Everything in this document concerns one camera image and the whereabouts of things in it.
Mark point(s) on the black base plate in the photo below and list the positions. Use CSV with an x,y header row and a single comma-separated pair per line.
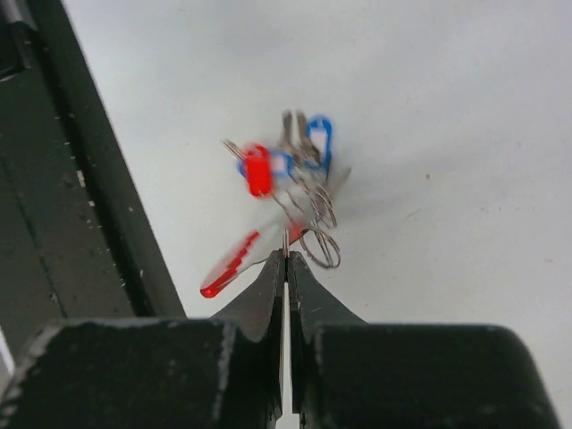
x,y
75,238

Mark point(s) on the red handled keyring holder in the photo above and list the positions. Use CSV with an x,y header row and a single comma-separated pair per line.
x,y
301,210

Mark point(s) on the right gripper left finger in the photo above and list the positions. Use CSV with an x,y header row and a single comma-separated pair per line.
x,y
224,371

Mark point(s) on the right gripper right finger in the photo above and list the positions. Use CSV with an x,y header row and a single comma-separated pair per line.
x,y
348,373

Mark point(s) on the blue tagged key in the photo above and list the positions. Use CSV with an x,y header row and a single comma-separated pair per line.
x,y
304,143

